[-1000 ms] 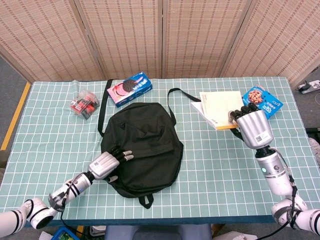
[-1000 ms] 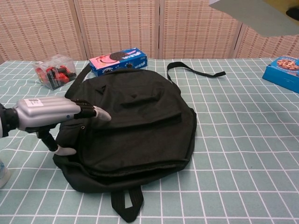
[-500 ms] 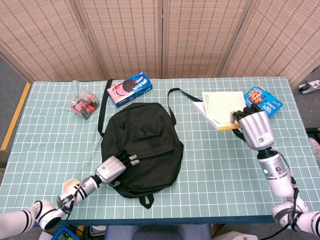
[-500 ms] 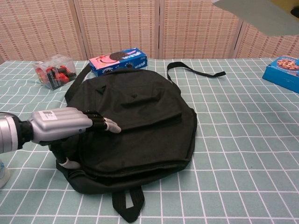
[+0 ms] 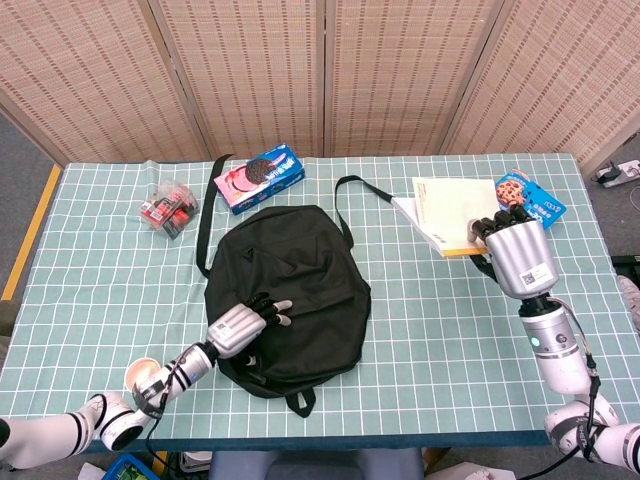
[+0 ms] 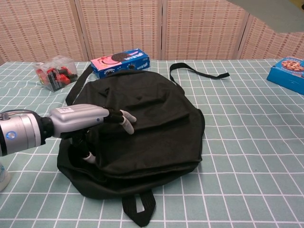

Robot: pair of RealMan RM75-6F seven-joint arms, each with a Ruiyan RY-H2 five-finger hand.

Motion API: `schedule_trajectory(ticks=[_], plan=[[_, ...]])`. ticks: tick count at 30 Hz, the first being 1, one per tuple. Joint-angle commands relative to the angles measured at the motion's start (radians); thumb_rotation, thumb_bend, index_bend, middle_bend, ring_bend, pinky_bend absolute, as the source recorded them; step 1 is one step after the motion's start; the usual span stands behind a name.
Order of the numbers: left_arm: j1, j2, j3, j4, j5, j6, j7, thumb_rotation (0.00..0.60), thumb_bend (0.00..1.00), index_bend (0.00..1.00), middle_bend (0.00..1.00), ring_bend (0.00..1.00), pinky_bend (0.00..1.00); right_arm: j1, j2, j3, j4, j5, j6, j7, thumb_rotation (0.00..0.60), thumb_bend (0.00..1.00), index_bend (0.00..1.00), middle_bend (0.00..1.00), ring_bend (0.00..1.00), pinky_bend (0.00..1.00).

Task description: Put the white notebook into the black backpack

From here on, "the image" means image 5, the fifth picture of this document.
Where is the green checkered tablecloth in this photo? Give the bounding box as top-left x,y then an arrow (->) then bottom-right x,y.
0,152 -> 626,454

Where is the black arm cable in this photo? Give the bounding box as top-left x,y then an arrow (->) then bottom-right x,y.
547,297 -> 609,461
144,359 -> 176,461

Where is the white power strip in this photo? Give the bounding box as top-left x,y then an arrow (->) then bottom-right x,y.
594,159 -> 640,189

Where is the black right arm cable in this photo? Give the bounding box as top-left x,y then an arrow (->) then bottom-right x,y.
547,297 -> 609,461

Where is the grey-blue chair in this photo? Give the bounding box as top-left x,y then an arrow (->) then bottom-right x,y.
208,447 -> 426,480

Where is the blue plastic crate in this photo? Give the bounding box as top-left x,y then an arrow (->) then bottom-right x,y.
102,452 -> 161,480

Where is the blue chocolate chip cookie box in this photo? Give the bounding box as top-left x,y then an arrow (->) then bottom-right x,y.
494,167 -> 566,231

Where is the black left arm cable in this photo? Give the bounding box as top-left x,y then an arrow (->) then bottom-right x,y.
144,359 -> 176,461

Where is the clear box of red-black items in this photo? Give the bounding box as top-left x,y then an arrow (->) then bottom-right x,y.
139,180 -> 201,241

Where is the blue pink sandwich cookie box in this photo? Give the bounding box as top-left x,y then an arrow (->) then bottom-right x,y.
213,143 -> 307,216

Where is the woven bamboo folding screen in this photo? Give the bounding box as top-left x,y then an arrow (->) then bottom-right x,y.
0,0 -> 640,174

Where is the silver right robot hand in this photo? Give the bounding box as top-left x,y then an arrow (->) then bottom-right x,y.
467,207 -> 559,301

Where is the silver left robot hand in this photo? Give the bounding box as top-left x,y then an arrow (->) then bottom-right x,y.
206,292 -> 295,369

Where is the book with yellow spine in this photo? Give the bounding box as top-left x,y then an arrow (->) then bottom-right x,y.
391,176 -> 500,260

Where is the black fabric backpack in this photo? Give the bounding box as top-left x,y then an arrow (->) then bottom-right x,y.
195,153 -> 394,419

